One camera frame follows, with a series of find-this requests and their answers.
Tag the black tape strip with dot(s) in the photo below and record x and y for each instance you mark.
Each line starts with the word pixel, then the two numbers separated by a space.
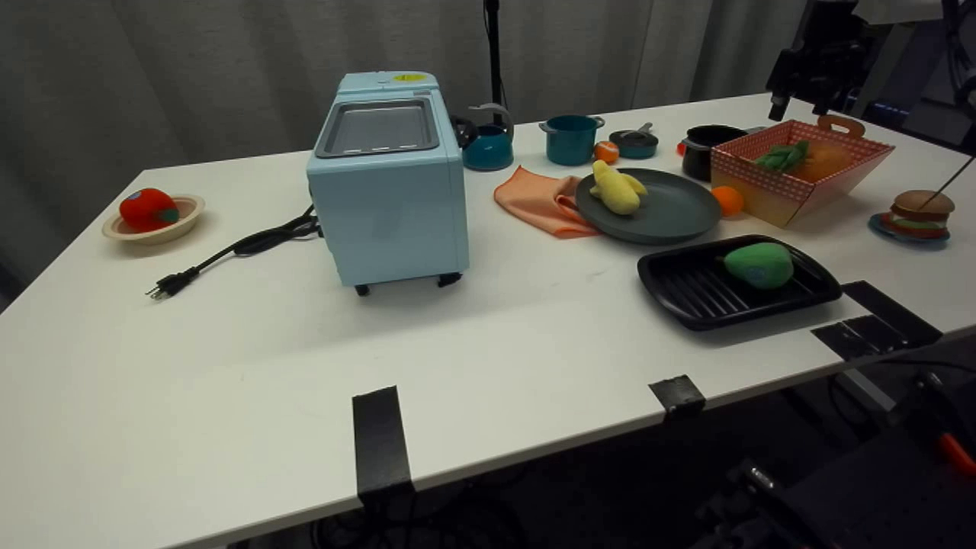
pixel 381 444
pixel 677 395
pixel 894 314
pixel 850 336

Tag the red toy pepper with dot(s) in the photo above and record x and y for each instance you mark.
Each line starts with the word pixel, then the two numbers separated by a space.
pixel 147 210

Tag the black ribbed tray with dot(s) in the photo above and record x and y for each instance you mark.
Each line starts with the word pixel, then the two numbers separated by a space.
pixel 691 292

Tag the small teal plate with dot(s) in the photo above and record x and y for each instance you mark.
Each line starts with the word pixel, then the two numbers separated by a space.
pixel 882 230

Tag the teal toy kettle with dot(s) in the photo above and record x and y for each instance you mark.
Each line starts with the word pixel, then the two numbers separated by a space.
pixel 488 151

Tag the pink toy food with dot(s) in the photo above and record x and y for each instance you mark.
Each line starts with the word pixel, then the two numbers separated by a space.
pixel 536 201

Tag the light blue toaster oven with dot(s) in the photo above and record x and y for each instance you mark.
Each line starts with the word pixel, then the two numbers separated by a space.
pixel 386 203

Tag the dark grey round plate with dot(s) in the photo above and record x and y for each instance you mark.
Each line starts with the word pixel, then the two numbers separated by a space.
pixel 671 216

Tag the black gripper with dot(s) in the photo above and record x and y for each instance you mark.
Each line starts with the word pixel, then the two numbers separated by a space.
pixel 817 57

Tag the yellow stuffed banana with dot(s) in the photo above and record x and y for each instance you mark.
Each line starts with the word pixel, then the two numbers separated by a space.
pixel 616 190

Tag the green stuffed fruit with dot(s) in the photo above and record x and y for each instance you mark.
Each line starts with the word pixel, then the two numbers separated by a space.
pixel 760 266

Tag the toy hamburger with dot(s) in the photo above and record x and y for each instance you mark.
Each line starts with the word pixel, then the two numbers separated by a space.
pixel 918 210

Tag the grey curtain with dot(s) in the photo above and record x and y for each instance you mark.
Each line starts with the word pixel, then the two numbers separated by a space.
pixel 202 72

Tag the orange yellow stuffed slice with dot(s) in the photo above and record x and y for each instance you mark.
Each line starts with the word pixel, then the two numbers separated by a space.
pixel 730 201

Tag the black toy pot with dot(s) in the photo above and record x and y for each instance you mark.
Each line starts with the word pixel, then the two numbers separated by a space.
pixel 703 153

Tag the small orange toy fruit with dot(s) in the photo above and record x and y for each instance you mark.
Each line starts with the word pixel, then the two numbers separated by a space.
pixel 608 153

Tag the beige small plate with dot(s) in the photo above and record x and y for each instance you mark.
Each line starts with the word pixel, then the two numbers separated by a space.
pixel 152 235

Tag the teal toy pot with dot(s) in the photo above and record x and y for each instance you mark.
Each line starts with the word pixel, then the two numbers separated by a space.
pixel 568 142

